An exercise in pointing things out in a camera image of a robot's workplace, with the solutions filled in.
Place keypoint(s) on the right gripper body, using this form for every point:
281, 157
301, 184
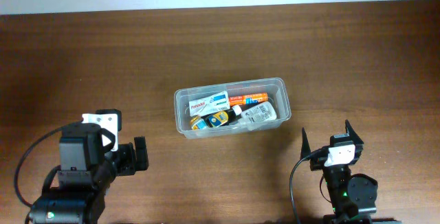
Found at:
316, 161

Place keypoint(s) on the small jar gold lid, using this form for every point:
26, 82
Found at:
198, 123

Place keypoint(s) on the clear plastic container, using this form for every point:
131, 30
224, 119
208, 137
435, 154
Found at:
274, 87

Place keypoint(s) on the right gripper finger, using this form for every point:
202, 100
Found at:
349, 130
305, 147

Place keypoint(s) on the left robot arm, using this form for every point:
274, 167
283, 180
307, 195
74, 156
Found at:
90, 159

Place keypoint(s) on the dark bottle white cap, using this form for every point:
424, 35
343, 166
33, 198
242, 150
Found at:
223, 118

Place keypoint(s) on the white spray bottle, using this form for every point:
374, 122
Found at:
254, 117

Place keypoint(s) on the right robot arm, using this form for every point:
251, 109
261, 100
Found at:
352, 197

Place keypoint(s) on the orange tablet tube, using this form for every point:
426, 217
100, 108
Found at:
248, 99

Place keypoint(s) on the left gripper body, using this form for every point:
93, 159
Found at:
139, 152

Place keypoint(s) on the white Panadol box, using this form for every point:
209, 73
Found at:
209, 105

